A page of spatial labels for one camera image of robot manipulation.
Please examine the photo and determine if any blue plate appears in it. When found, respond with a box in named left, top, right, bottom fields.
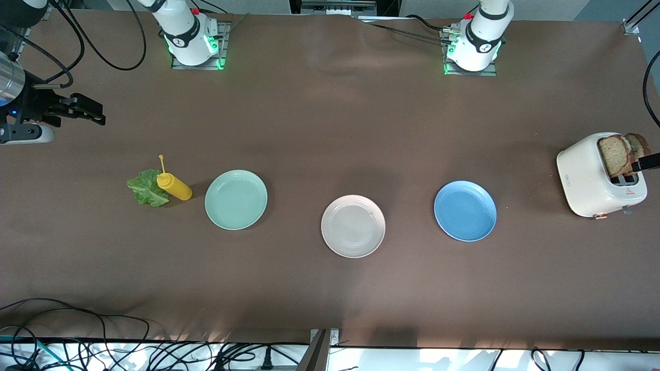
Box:
left=434, top=180, right=498, bottom=242

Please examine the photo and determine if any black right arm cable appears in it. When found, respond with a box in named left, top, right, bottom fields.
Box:
left=0, top=0, right=86, bottom=92
left=64, top=0, right=147, bottom=72

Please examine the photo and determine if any white toaster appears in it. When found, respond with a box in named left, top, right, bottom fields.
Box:
left=556, top=132, right=648, bottom=220

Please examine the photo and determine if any brown bread slice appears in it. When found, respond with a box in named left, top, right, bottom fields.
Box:
left=625, top=132, right=652, bottom=159
left=598, top=134, right=638, bottom=178

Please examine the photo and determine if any aluminium profile post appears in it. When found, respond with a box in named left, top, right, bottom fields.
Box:
left=305, top=328, right=341, bottom=371

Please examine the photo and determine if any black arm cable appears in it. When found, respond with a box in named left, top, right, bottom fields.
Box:
left=642, top=49, right=660, bottom=128
left=0, top=0, right=86, bottom=92
left=64, top=0, right=147, bottom=72

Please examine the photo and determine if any black metal frame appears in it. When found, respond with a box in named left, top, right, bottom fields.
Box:
left=289, top=0, right=402, bottom=20

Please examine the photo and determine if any green plate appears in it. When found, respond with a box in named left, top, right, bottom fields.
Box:
left=205, top=170, right=269, bottom=230

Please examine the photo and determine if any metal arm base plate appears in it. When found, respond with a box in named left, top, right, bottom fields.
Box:
left=442, top=28, right=498, bottom=77
left=171, top=21, right=231, bottom=71

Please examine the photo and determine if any green lettuce leaf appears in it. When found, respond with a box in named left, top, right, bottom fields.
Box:
left=127, top=169, right=171, bottom=208

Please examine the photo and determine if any beige plate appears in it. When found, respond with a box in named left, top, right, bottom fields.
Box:
left=321, top=195, right=386, bottom=259

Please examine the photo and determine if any black table cable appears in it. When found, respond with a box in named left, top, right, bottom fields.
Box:
left=361, top=21, right=449, bottom=44
left=405, top=14, right=467, bottom=31

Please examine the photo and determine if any grey power strip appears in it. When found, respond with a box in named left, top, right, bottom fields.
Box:
left=301, top=0, right=378, bottom=16

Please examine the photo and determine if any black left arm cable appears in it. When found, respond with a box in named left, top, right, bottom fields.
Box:
left=642, top=49, right=660, bottom=128

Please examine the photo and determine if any teal floor cable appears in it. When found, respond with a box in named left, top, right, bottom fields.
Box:
left=0, top=335, right=55, bottom=361

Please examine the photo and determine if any aluminium frame rail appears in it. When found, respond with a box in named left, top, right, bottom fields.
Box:
left=621, top=0, right=660, bottom=37
left=0, top=21, right=31, bottom=60

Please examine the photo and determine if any yellow mustard squeeze bottle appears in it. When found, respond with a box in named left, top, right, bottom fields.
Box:
left=156, top=155, right=193, bottom=201

